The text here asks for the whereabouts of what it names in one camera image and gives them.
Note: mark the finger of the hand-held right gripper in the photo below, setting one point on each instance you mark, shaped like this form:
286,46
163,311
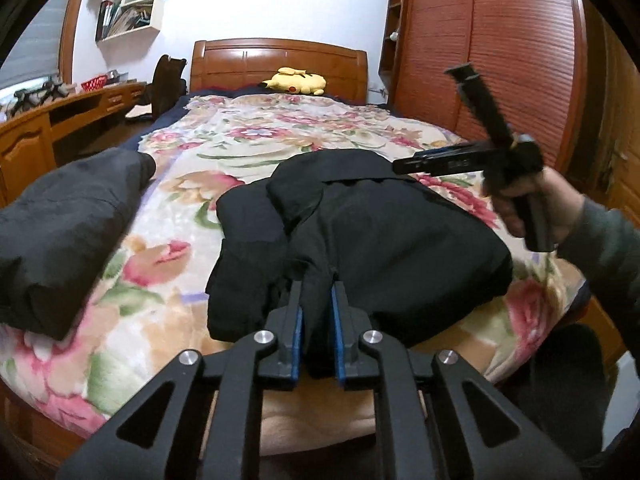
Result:
440,152
435,166

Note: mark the black jacket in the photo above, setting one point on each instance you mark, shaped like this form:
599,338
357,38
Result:
400,240

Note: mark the wooden desk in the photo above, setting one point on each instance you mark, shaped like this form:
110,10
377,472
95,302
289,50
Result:
25,145

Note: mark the wooden louvered wardrobe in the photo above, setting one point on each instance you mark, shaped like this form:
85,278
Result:
500,35

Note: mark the grey window blinds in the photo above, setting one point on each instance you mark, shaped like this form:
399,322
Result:
35,50

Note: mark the person's leg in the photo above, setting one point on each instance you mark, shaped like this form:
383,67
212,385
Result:
565,385

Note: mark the wooden door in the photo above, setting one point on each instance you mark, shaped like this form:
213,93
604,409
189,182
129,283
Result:
615,125

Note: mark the white wall shelf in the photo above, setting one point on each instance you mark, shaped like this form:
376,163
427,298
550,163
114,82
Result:
145,25

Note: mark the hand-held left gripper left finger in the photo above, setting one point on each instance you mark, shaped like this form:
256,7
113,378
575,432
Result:
298,330

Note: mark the person's right forearm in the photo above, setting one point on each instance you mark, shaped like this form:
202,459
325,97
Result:
605,250

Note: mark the floral blanket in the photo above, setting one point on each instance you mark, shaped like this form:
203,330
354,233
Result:
200,135

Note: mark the yellow plush toy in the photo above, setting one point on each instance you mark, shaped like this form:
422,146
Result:
295,81

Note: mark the black binders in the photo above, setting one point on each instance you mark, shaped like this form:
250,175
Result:
105,20

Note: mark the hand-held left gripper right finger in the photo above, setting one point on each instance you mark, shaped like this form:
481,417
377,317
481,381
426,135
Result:
339,340

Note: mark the red basket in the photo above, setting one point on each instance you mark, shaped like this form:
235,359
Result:
94,83

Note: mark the black metal gadget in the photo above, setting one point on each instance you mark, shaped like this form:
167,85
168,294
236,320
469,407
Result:
57,89
25,97

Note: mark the person's right hand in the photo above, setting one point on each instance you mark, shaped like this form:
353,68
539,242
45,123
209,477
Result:
502,207

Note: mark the black chair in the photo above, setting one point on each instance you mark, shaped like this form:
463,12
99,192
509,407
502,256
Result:
167,85

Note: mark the dark grey folded garment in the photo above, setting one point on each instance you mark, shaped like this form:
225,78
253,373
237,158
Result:
60,220

